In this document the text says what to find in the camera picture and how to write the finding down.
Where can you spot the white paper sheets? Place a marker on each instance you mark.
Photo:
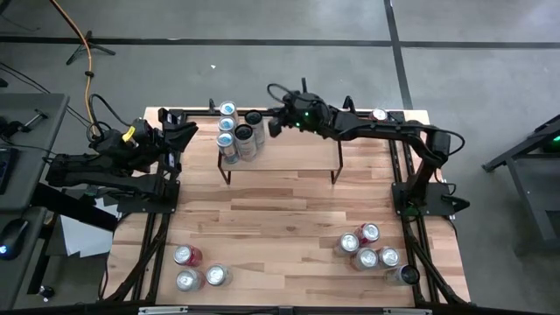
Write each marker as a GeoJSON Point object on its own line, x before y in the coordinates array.
{"type": "Point", "coordinates": [85, 238]}

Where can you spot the tall white can black lid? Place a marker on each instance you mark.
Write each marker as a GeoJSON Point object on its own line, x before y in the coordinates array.
{"type": "Point", "coordinates": [253, 118]}
{"type": "Point", "coordinates": [409, 275]}
{"type": "Point", "coordinates": [243, 132]}

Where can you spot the yellow tape tag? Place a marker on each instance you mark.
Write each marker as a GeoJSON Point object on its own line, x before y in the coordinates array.
{"type": "Point", "coordinates": [129, 134]}

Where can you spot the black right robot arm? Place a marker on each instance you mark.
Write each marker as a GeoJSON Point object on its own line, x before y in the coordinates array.
{"type": "Point", "coordinates": [380, 129]}

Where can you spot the wooden shelf black metal legs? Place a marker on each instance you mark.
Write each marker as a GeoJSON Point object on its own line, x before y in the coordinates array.
{"type": "Point", "coordinates": [297, 151]}

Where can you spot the black tripod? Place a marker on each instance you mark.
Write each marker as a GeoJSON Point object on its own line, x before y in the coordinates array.
{"type": "Point", "coordinates": [88, 45]}

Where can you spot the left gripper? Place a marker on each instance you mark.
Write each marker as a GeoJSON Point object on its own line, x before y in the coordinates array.
{"type": "Point", "coordinates": [149, 146]}

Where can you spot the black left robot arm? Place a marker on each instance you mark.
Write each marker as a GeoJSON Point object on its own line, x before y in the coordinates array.
{"type": "Point", "coordinates": [87, 170]}

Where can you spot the black desk clamp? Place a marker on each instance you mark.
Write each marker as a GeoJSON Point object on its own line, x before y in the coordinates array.
{"type": "Point", "coordinates": [11, 128]}

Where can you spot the black computer mouse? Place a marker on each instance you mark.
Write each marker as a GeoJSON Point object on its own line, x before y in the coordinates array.
{"type": "Point", "coordinates": [13, 236]}

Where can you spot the red Coca-Cola can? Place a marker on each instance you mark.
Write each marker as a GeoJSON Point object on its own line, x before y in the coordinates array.
{"type": "Point", "coordinates": [183, 255]}
{"type": "Point", "coordinates": [379, 114]}
{"type": "Point", "coordinates": [369, 233]}

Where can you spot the blue silver Red Bull can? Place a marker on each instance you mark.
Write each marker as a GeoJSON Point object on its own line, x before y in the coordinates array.
{"type": "Point", "coordinates": [226, 142]}
{"type": "Point", "coordinates": [228, 108]}
{"type": "Point", "coordinates": [226, 124]}

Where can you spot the silver Diet Coke can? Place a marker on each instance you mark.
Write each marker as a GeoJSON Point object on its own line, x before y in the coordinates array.
{"type": "Point", "coordinates": [215, 275]}
{"type": "Point", "coordinates": [366, 258]}
{"type": "Point", "coordinates": [389, 256]}
{"type": "Point", "coordinates": [348, 242]}
{"type": "Point", "coordinates": [187, 280]}

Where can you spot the grey side desk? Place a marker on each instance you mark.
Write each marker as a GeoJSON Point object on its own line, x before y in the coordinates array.
{"type": "Point", "coordinates": [30, 144]}

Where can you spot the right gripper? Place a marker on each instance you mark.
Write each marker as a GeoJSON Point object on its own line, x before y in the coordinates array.
{"type": "Point", "coordinates": [306, 116]}

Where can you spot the black metal table frame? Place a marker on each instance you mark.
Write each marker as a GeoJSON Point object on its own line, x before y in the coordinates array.
{"type": "Point", "coordinates": [396, 117]}

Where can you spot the black side stand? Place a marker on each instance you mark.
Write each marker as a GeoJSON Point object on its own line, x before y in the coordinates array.
{"type": "Point", "coordinates": [525, 184]}

